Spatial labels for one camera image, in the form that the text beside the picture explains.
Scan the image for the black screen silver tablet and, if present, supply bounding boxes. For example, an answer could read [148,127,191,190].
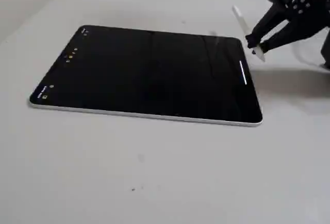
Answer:
[28,24,263,128]

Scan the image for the white stylus pencil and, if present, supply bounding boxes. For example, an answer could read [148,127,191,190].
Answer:
[232,5,266,62]

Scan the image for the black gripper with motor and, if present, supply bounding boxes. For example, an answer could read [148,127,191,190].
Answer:
[244,0,330,54]

